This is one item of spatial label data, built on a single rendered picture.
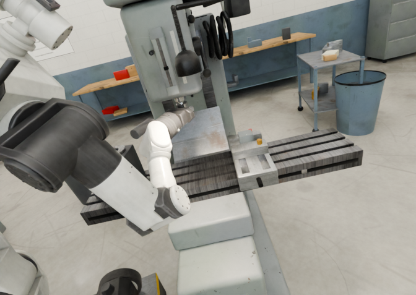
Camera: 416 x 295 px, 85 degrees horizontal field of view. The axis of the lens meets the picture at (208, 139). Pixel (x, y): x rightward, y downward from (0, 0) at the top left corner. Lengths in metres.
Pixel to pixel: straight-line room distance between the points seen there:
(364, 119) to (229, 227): 2.33
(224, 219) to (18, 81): 0.76
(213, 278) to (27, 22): 0.90
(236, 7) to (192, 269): 1.07
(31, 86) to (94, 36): 4.94
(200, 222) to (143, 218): 0.46
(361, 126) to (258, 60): 2.92
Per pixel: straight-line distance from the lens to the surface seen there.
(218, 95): 1.33
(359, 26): 6.17
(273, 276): 1.55
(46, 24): 0.56
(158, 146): 0.69
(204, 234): 1.00
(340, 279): 1.81
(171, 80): 0.79
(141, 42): 0.82
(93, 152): 0.46
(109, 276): 1.33
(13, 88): 0.50
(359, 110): 2.95
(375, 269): 1.89
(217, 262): 0.99
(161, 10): 0.81
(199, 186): 1.00
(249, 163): 0.94
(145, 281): 1.48
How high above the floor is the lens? 1.54
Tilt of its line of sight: 27 degrees down
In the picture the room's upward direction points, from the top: 14 degrees counter-clockwise
